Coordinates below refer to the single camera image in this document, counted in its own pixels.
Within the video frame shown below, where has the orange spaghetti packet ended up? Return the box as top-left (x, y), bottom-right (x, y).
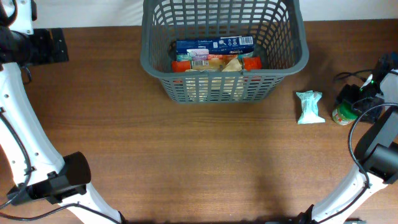
top-left (172, 55), bottom-right (262, 73)

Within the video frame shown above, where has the grey plastic basket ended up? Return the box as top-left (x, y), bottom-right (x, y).
top-left (141, 0), bottom-right (309, 103)

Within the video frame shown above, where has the beige crinkled pouch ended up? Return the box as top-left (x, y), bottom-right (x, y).
top-left (177, 76), bottom-right (244, 102)

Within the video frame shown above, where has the blue tissue multipack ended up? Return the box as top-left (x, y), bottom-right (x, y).
top-left (175, 36), bottom-right (254, 62)

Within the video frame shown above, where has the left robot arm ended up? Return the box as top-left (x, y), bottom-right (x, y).
top-left (1, 0), bottom-right (126, 223)

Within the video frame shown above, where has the mint green wipes packet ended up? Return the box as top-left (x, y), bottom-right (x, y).
top-left (296, 90), bottom-right (325, 124)

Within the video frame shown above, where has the green lid jar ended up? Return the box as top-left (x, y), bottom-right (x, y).
top-left (332, 102), bottom-right (358, 126)

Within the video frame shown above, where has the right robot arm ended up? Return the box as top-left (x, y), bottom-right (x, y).
top-left (292, 52), bottom-right (397, 223)

